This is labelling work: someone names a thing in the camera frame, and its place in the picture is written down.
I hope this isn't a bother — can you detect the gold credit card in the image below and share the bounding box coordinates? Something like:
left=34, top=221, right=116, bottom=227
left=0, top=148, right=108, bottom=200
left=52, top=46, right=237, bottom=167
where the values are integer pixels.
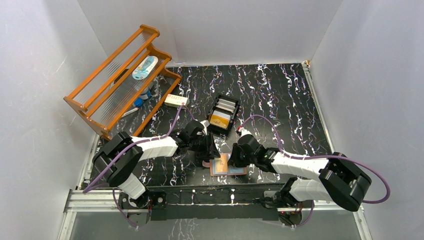
left=214, top=154, right=228, bottom=174

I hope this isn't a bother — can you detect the black card tray box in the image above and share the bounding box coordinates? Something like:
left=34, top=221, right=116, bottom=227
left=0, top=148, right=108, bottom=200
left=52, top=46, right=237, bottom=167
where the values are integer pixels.
left=207, top=94, right=241, bottom=136

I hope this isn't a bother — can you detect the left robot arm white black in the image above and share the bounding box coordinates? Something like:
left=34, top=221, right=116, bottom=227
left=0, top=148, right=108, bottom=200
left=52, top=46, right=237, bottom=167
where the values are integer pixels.
left=92, top=120, right=220, bottom=208

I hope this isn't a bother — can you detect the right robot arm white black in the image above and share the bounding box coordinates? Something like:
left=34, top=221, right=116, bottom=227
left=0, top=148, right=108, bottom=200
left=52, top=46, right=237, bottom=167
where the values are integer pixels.
left=228, top=134, right=372, bottom=212

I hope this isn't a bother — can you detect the gold card in tray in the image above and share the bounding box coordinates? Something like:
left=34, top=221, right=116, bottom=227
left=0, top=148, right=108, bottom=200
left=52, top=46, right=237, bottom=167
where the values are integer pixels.
left=209, top=115, right=230, bottom=129

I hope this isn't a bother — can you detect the grey white card stack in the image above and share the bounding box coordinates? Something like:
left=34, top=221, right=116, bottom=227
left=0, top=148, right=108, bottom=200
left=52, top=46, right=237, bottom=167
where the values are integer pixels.
left=216, top=98, right=236, bottom=113

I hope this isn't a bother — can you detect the white red small box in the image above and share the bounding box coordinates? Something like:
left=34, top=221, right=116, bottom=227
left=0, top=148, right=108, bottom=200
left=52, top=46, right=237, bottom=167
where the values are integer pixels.
left=164, top=94, right=189, bottom=108

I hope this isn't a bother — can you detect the white pen under shelf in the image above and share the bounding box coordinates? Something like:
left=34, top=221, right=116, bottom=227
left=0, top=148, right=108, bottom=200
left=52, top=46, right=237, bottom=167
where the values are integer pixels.
left=121, top=107, right=139, bottom=118

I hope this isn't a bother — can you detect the blue cap bottle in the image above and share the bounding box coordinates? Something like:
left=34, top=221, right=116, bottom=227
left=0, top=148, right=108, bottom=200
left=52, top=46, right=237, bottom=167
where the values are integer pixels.
left=132, top=87, right=152, bottom=108

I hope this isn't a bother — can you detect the white blue tube package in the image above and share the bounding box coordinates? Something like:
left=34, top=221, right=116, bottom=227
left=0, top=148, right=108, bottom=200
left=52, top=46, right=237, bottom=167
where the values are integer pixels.
left=131, top=56, right=159, bottom=80

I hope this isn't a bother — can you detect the orange wooden shelf rack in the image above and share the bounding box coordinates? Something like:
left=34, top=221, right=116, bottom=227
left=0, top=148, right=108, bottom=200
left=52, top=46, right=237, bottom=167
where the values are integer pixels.
left=63, top=24, right=182, bottom=140

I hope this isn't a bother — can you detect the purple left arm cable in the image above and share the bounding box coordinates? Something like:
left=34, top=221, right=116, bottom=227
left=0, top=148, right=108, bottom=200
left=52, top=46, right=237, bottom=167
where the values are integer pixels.
left=82, top=105, right=196, bottom=229

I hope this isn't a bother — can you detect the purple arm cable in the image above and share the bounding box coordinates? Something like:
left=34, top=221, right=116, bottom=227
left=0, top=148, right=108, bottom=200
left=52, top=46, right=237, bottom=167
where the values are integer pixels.
left=82, top=105, right=196, bottom=229
left=237, top=114, right=392, bottom=229

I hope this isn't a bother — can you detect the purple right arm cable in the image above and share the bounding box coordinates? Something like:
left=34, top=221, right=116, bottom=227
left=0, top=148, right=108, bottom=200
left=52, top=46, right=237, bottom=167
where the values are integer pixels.
left=237, top=114, right=392, bottom=229

